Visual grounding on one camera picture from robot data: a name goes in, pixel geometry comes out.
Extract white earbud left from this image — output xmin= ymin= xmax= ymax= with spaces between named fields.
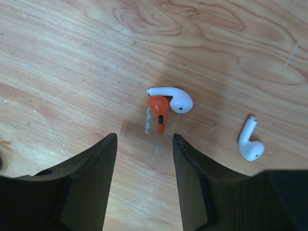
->
xmin=147 ymin=87 xmax=193 ymax=114

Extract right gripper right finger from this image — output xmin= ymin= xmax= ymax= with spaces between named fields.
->
xmin=173 ymin=134 xmax=308 ymax=231

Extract white earbud right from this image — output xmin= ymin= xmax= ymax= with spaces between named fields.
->
xmin=238 ymin=116 xmax=265 ymax=161

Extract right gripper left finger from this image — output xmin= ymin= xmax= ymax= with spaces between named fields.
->
xmin=0 ymin=133 xmax=117 ymax=231

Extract orange earbud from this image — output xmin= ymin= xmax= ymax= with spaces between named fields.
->
xmin=147 ymin=96 xmax=170 ymax=135

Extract white earbud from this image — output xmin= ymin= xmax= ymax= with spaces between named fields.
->
xmin=147 ymin=87 xmax=193 ymax=114
xmin=238 ymin=116 xmax=265 ymax=161

